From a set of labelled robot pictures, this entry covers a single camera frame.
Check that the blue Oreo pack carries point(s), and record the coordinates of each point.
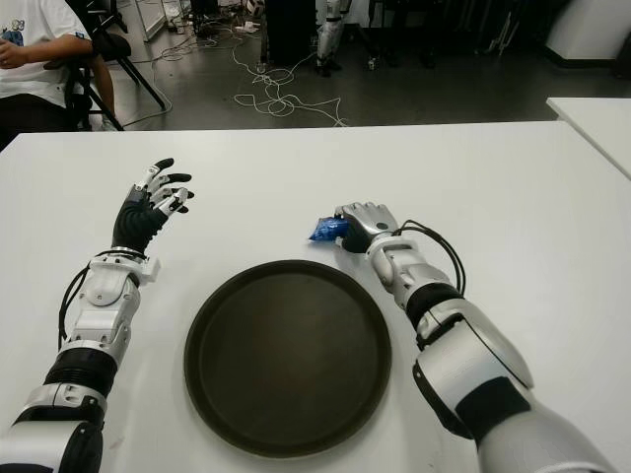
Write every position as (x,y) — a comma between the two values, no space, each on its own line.
(328,229)

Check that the round dark brown tray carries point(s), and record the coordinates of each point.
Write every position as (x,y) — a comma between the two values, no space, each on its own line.
(288,355)

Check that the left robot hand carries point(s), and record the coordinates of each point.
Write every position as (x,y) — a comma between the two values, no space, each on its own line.
(135,222)

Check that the silver humanoid robot legs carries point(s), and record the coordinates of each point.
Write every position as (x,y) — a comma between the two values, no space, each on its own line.
(329,34)

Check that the white board panel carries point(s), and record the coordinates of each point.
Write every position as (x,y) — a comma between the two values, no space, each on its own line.
(150,17)

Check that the white cabinet with black base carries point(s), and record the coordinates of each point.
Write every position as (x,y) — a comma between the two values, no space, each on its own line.
(586,29)

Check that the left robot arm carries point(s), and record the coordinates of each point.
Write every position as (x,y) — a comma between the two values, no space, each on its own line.
(93,315)

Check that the black folding chair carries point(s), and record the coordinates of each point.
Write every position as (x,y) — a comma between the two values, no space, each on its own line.
(111,49)

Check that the person in white t-shirt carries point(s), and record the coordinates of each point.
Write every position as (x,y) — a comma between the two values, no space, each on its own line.
(29,59)

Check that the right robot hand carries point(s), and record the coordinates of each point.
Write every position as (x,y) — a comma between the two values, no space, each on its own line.
(370,224)

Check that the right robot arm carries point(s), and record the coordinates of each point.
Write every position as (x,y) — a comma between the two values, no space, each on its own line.
(473,355)

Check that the white side table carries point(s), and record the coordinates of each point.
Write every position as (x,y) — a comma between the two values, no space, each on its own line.
(596,123)

